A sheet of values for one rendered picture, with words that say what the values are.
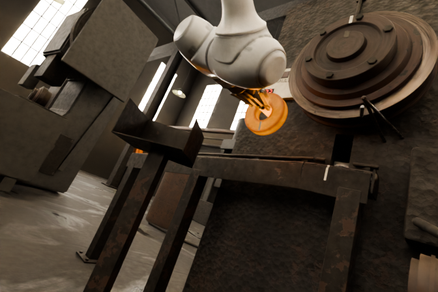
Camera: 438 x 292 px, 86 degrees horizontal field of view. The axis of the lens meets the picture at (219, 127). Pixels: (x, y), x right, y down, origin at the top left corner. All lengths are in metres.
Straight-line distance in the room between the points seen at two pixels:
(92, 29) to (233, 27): 2.70
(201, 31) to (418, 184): 0.64
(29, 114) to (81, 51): 0.84
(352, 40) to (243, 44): 0.56
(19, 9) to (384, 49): 10.62
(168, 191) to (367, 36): 3.03
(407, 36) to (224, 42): 0.66
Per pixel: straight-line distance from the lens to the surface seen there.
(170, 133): 1.02
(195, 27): 0.57
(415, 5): 1.37
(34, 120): 2.64
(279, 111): 0.80
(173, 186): 3.48
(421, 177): 0.78
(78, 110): 3.25
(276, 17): 6.35
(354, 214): 0.76
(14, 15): 10.79
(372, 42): 0.95
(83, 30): 3.05
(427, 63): 0.95
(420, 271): 0.59
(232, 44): 0.46
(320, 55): 0.98
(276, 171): 0.87
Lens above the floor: 0.47
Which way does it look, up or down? 18 degrees up
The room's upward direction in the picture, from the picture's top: 21 degrees clockwise
